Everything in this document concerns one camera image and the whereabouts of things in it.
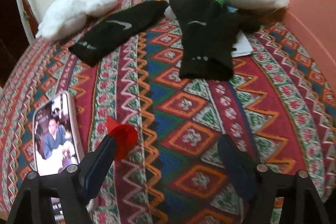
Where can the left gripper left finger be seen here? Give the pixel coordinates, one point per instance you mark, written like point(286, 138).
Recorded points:
point(93, 169)

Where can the white paper card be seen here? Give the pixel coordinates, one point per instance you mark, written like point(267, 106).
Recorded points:
point(242, 46)

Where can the red felt piece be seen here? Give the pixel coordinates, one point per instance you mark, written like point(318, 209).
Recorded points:
point(125, 136)

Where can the large white plush toy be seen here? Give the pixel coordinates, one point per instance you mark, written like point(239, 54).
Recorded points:
point(64, 18)

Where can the patterned red bedspread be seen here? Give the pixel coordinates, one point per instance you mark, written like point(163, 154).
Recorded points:
point(279, 107)

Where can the black nike glove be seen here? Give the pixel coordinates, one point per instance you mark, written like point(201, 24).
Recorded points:
point(208, 34)
point(115, 30)

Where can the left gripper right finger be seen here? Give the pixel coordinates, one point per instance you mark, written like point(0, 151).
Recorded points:
point(239, 166)

